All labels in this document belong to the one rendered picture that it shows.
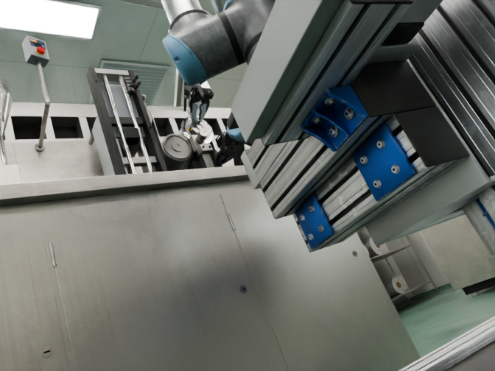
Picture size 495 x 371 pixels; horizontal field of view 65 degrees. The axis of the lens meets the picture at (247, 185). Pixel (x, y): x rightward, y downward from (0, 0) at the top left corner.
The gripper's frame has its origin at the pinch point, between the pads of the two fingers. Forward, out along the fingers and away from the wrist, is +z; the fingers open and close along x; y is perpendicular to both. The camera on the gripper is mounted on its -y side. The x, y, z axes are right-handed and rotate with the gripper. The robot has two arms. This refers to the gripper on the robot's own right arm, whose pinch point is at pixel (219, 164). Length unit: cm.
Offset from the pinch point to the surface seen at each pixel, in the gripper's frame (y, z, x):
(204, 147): 3.0, -9.5, 10.7
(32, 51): 53, -2, 63
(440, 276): -91, 206, -444
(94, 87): 26, -15, 49
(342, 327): -77, -29, 2
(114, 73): 33, -15, 40
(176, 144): 9.5, -2.5, 18.1
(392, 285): -76, 217, -351
